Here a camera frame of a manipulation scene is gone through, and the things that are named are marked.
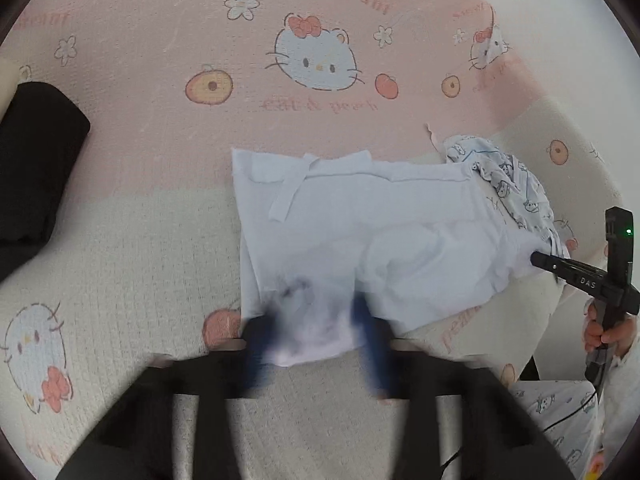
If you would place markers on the cream folded garment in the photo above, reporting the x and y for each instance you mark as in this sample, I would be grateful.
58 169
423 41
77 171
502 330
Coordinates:
7 80

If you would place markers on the black folded garment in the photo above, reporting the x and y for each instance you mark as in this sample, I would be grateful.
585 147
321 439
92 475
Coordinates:
35 170

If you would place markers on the person's pajama leg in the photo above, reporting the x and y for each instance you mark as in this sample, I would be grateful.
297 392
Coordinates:
555 410

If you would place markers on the pink and cream printed blanket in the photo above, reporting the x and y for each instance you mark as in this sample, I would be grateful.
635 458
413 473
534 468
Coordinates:
150 260

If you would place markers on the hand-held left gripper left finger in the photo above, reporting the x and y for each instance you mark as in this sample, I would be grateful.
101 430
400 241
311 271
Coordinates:
257 355

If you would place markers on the person's right forearm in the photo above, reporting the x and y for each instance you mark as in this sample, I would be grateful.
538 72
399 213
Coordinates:
620 400

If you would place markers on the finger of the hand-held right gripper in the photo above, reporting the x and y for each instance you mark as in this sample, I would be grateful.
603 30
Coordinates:
550 263

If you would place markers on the person's right hand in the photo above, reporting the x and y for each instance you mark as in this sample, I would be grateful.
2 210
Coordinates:
625 332

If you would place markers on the white shirt with navy trim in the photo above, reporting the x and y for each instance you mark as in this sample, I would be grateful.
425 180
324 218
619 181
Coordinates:
375 220

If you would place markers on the white cartoon print pajamas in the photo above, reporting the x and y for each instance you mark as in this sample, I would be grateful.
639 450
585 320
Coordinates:
520 190

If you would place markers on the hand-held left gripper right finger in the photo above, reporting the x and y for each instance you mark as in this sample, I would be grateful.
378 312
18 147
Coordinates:
375 360

